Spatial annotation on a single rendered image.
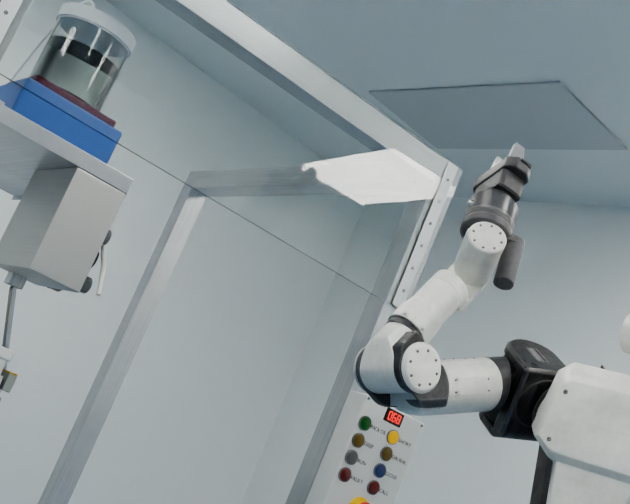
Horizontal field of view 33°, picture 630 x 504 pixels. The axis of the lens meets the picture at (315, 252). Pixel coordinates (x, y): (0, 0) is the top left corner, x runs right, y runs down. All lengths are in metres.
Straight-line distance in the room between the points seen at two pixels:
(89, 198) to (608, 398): 0.95
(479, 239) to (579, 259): 3.85
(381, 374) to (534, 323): 3.95
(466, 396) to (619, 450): 0.25
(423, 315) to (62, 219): 0.67
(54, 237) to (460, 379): 0.75
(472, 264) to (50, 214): 0.74
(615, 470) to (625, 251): 3.88
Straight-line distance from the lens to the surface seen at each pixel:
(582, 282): 5.50
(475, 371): 1.71
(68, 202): 1.90
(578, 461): 1.64
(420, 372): 1.60
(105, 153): 1.97
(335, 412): 2.17
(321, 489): 2.12
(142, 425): 6.02
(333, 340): 6.45
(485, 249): 1.72
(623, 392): 1.65
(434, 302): 1.67
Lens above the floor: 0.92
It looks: 13 degrees up
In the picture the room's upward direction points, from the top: 23 degrees clockwise
